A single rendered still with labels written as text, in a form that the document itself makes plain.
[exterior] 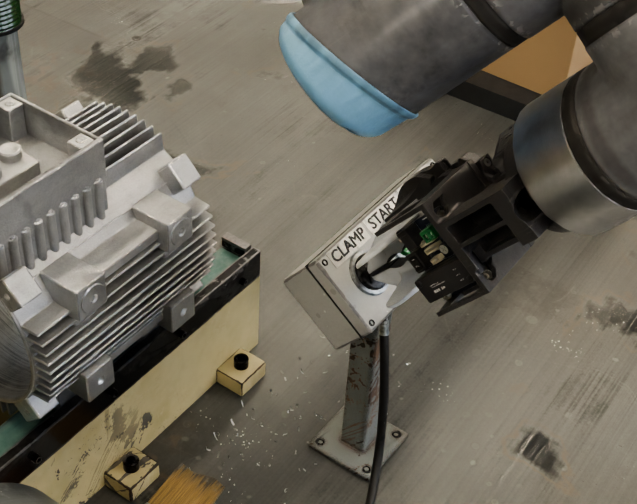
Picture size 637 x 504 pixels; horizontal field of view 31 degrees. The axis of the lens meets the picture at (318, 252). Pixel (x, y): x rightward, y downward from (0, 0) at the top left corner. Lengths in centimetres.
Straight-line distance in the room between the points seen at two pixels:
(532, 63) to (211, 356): 65
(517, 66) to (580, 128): 92
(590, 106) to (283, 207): 76
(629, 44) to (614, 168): 7
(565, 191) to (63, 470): 53
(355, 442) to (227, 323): 17
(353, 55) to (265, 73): 96
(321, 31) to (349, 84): 3
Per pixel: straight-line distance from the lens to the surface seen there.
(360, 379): 103
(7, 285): 85
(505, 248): 75
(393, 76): 65
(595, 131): 64
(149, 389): 106
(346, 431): 109
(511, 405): 117
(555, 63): 153
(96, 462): 105
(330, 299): 87
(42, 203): 86
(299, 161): 144
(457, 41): 64
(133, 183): 94
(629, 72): 62
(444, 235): 72
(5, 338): 102
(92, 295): 87
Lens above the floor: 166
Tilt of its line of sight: 41 degrees down
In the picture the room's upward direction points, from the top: 4 degrees clockwise
